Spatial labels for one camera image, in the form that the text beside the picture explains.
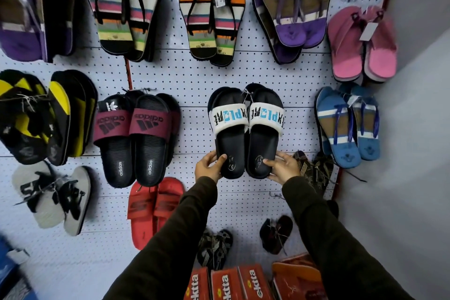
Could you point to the person's right hand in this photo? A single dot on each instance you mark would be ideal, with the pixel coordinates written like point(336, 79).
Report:
point(286, 169)

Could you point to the person's left hand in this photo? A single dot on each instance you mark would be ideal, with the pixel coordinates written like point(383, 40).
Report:
point(207, 169)

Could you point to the person's right thumb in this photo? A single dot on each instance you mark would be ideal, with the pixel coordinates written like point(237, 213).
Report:
point(270, 162)

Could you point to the person's left thumb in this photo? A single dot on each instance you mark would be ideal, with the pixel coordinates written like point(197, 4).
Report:
point(221, 161)

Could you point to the person's left forearm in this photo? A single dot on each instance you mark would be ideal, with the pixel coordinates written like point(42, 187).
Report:
point(168, 243)

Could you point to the person's right forearm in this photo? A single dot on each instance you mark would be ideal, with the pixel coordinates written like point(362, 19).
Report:
point(334, 243)

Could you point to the black patterned sandal pair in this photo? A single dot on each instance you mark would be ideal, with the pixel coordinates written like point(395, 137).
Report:
point(313, 169)

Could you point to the red slide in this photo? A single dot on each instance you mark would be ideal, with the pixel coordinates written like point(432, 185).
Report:
point(168, 197)
point(140, 215)

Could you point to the blue and brown flip-flop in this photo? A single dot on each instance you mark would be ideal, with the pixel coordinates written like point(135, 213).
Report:
point(339, 134)
point(367, 134)

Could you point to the white pegboard panel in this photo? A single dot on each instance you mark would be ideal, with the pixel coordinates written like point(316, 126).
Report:
point(197, 78)

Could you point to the small black striped sandal pair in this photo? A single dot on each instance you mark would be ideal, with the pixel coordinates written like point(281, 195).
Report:
point(216, 248)

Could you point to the red shoe box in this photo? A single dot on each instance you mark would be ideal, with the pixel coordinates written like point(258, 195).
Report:
point(256, 282)
point(226, 285)
point(197, 285)

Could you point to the orange shoe box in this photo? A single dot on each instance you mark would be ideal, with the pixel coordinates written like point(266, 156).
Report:
point(297, 280)

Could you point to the red vertical rod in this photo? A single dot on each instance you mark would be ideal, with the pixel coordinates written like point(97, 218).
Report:
point(128, 73)

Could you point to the small multicolour striped flip-flop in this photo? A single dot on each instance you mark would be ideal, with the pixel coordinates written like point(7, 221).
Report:
point(228, 32)
point(198, 25)

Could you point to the pink flip-flop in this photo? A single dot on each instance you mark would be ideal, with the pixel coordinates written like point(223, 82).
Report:
point(346, 50)
point(381, 57)

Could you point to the purple and brown flip-flop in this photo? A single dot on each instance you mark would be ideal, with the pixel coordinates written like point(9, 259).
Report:
point(281, 18)
point(316, 11)

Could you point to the black and yellow flip-flop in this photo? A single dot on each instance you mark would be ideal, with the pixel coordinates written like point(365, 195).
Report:
point(21, 124)
point(66, 120)

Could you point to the white paper tag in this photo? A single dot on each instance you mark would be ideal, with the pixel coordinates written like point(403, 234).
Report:
point(368, 31)

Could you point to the large multicolour striped flip-flop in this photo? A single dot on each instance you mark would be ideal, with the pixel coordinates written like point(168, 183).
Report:
point(146, 1)
point(107, 4)

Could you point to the blue box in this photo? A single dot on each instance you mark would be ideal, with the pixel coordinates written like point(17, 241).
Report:
point(10, 275)

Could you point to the purple flip-flop in plastic wrap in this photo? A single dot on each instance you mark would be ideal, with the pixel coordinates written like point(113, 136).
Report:
point(19, 25)

